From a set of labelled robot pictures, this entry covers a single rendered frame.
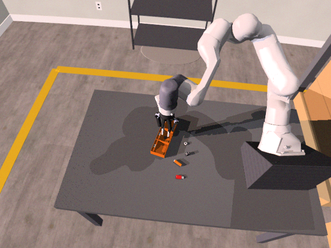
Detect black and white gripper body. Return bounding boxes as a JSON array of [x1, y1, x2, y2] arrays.
[[159, 113, 175, 122]]

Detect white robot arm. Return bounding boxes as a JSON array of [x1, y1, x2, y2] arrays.
[[155, 13, 305, 156]]

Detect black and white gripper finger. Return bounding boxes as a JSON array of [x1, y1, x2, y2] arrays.
[[155, 113, 165, 135], [167, 118, 179, 137]]

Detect orange rack of bins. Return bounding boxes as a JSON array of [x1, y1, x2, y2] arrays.
[[151, 121, 177, 158]]

